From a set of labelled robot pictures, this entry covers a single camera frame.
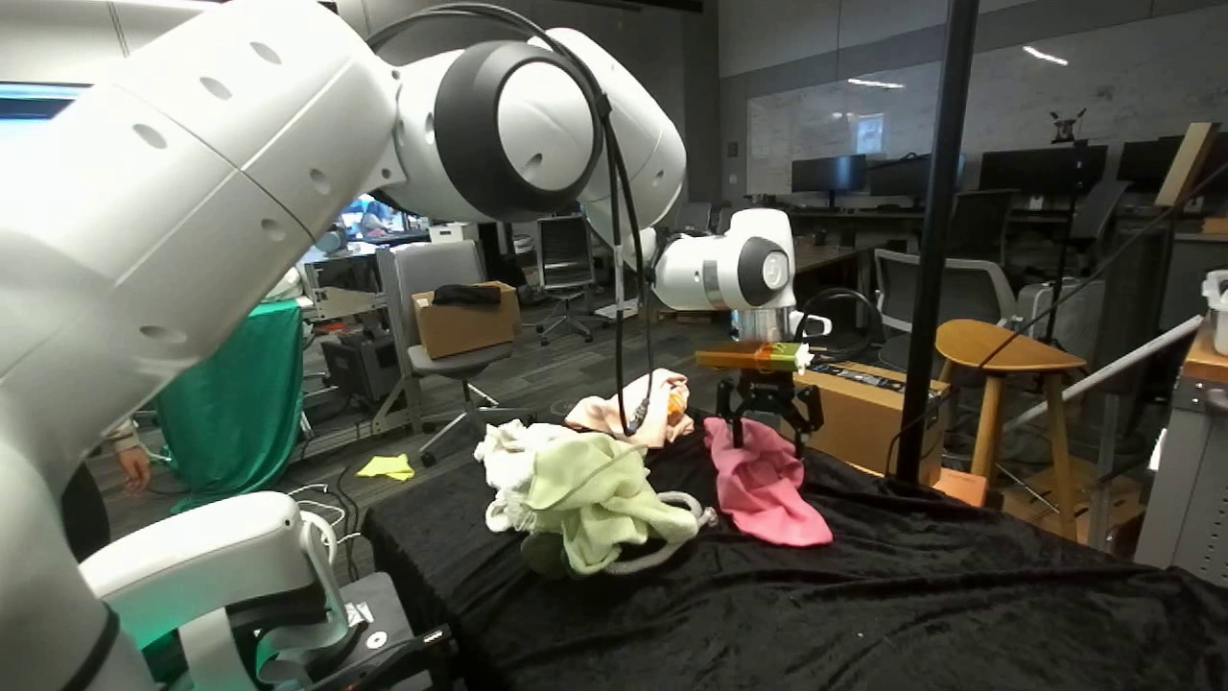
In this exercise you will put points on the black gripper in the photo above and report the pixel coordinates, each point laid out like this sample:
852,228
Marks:
769,393

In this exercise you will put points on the peach cloth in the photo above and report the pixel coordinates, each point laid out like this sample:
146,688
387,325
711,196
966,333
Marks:
645,411

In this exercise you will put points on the pink cloth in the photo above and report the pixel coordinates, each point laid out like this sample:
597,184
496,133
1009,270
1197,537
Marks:
760,486

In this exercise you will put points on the pale green towel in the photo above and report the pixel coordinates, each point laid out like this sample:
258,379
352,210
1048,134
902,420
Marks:
597,498

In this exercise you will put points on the white towel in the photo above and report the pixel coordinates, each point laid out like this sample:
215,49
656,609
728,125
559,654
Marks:
509,458

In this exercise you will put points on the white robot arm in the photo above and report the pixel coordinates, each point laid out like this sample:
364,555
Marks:
143,225

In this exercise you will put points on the wooden stool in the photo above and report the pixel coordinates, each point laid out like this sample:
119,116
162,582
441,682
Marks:
998,353

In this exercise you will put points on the black velvet table cloth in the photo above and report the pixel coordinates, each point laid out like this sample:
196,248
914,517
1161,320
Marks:
914,594

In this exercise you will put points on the cardboard box on chair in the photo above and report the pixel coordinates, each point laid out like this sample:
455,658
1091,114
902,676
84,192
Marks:
464,317

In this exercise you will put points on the yellow rag on floor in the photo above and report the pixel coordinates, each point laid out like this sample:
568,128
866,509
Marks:
391,464

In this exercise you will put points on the black vertical pole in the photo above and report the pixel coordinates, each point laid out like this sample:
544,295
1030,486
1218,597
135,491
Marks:
938,211

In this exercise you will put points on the green cloth cover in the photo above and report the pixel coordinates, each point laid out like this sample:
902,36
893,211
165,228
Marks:
231,420

